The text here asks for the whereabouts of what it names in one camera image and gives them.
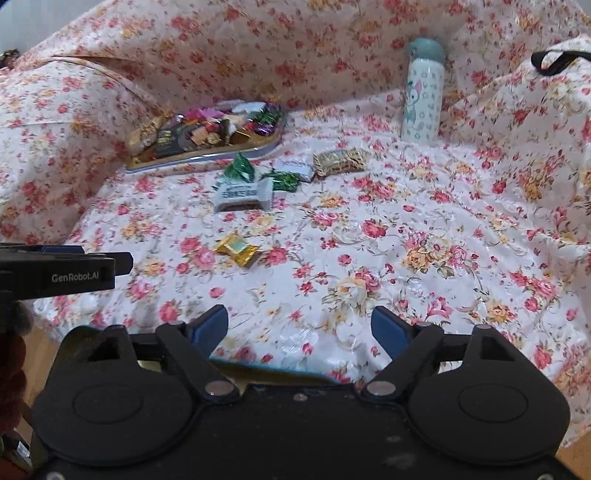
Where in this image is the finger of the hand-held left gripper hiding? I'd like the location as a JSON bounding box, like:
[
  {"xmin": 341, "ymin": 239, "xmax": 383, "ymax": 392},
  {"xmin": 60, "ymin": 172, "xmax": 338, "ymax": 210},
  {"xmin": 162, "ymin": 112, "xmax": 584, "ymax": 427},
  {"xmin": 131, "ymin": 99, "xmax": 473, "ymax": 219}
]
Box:
[
  {"xmin": 82, "ymin": 250, "xmax": 134, "ymax": 278},
  {"xmin": 0, "ymin": 244, "xmax": 86, "ymax": 258}
]

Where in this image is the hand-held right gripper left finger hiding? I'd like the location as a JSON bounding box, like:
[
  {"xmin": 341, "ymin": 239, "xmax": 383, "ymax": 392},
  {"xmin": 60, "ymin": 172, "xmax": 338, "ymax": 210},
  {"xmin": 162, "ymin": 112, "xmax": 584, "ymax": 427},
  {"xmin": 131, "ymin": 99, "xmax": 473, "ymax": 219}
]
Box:
[{"xmin": 84, "ymin": 304, "xmax": 239, "ymax": 402}]

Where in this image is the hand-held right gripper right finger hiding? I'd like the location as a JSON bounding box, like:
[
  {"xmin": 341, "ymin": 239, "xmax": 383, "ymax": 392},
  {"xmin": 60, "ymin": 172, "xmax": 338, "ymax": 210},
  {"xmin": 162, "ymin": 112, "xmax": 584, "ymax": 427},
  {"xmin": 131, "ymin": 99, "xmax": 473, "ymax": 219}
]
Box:
[{"xmin": 361, "ymin": 305, "xmax": 515, "ymax": 403}]

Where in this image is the white bar packet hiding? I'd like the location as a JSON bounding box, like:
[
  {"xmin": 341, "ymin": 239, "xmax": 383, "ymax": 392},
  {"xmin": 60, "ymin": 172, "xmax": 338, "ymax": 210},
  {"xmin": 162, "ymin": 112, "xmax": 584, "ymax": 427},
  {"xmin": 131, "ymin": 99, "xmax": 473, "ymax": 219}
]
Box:
[{"xmin": 213, "ymin": 178, "xmax": 274, "ymax": 213}]

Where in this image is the gold tray with blue rim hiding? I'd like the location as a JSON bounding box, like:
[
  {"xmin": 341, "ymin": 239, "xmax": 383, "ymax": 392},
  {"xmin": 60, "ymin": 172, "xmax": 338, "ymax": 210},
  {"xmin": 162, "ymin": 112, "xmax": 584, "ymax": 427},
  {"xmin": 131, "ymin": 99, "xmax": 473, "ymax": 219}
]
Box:
[{"xmin": 124, "ymin": 99, "xmax": 288, "ymax": 175}]

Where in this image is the green foil candy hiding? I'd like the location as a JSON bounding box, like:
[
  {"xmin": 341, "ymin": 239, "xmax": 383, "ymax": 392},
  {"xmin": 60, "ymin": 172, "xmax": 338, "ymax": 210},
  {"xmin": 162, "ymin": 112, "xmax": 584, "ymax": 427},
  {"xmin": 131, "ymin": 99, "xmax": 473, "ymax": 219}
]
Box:
[
  {"xmin": 261, "ymin": 170, "xmax": 301, "ymax": 193},
  {"xmin": 224, "ymin": 153, "xmax": 256, "ymax": 183}
]

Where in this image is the gold foil candy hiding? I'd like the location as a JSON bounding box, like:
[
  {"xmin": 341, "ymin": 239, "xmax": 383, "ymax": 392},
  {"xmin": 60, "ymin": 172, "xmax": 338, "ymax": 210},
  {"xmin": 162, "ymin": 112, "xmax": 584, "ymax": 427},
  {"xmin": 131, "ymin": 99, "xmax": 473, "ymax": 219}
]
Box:
[{"xmin": 213, "ymin": 233, "xmax": 260, "ymax": 268}]

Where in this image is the floral sofa cover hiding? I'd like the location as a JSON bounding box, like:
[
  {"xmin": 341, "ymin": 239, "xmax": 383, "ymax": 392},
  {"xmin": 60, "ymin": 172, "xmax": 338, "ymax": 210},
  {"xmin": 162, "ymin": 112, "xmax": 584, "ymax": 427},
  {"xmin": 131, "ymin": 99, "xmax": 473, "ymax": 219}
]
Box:
[{"xmin": 0, "ymin": 0, "xmax": 591, "ymax": 457}]

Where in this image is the black cracker packet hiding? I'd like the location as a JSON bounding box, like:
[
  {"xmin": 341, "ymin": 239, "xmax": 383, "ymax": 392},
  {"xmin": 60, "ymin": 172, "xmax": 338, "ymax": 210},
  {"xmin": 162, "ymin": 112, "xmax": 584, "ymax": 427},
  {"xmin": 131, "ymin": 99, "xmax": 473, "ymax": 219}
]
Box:
[{"xmin": 154, "ymin": 127, "xmax": 195, "ymax": 156}]

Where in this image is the pile of assorted snack packets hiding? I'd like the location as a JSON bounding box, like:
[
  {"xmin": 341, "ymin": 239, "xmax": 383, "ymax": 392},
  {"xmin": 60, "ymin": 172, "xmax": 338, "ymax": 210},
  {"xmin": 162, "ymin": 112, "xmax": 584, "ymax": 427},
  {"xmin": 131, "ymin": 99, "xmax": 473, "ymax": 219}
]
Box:
[{"xmin": 127, "ymin": 100, "xmax": 283, "ymax": 158}]

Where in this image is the gold patterned packet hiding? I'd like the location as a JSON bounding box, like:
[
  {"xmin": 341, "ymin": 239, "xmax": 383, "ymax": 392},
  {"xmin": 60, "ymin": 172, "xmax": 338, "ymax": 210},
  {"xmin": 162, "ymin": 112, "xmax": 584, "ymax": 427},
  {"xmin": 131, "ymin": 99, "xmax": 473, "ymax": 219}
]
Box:
[{"xmin": 313, "ymin": 148, "xmax": 365, "ymax": 176}]

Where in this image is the small white packet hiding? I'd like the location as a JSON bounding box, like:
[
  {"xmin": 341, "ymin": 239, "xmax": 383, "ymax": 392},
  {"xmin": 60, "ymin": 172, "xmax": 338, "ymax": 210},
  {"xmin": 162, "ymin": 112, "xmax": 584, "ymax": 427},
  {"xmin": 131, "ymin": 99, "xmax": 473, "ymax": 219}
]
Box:
[{"xmin": 276, "ymin": 157, "xmax": 316, "ymax": 182}]

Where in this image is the white cartoon print bottle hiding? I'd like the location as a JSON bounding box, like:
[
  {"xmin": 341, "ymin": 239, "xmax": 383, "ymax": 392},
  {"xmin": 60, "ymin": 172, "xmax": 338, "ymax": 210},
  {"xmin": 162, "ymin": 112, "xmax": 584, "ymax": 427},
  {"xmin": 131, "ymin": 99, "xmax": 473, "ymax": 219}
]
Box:
[{"xmin": 401, "ymin": 38, "xmax": 446, "ymax": 143}]

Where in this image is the black strap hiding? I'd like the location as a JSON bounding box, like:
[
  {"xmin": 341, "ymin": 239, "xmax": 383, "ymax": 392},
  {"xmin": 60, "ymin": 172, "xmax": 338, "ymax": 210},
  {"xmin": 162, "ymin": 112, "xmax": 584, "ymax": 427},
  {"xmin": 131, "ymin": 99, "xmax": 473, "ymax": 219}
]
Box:
[{"xmin": 531, "ymin": 50, "xmax": 591, "ymax": 77}]

